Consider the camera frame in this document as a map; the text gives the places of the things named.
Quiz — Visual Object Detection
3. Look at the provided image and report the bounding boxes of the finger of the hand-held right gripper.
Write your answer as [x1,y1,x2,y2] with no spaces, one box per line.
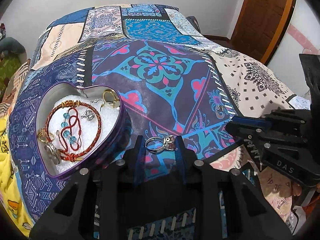
[226,124,308,172]
[229,109,307,131]

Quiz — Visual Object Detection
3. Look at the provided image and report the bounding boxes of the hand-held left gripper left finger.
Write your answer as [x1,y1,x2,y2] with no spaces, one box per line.
[29,135,146,240]

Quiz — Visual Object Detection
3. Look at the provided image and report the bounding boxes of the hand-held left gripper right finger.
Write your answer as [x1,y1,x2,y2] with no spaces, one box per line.
[175,135,295,240]

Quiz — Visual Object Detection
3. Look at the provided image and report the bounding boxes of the silver gemstone ring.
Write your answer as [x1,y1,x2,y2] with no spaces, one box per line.
[145,134,178,154]

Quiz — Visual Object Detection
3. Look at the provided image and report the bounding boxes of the red braided bracelet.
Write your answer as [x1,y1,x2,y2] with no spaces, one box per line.
[44,101,102,162]

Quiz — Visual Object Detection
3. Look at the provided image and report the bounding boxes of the silver hook earring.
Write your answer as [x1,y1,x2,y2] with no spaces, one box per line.
[84,99,103,121]

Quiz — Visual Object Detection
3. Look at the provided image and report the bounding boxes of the red cord blue bead bracelet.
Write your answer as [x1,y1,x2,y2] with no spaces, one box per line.
[58,106,86,153]

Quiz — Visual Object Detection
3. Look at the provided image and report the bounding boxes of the gold hoop earring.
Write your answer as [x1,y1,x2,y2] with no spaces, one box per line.
[103,89,120,108]

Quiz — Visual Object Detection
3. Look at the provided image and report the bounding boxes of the gold ring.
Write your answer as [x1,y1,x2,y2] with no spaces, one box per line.
[37,128,55,143]

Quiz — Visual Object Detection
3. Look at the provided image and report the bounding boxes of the purple heart-shaped tin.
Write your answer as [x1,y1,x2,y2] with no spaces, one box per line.
[36,81,130,180]

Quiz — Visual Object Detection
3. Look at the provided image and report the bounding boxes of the white printed paper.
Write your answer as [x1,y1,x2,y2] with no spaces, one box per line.
[287,94,312,111]

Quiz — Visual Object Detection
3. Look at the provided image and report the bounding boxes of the white foam pad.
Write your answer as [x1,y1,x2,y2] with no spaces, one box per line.
[46,94,120,174]

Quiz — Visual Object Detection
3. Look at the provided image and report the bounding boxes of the blue patchwork blanket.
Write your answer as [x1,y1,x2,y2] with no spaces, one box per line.
[7,4,300,240]

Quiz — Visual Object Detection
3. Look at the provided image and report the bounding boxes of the white heart-print sliding door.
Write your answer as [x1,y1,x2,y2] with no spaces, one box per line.
[267,0,320,110]

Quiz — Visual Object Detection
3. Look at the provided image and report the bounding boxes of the brown wooden door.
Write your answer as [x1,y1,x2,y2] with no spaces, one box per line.
[229,0,298,66]

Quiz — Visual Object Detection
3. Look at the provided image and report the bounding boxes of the dark grey bag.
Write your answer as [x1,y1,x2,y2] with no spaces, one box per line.
[186,16,203,35]

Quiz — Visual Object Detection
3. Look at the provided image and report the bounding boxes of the yellow blanket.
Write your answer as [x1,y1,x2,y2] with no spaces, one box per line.
[0,114,37,234]

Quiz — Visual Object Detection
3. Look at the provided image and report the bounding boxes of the brown striped quilt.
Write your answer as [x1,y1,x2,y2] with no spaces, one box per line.
[6,59,32,100]

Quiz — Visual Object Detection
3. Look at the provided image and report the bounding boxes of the green patterned cloth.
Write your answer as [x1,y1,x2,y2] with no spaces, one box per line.
[0,56,22,103]

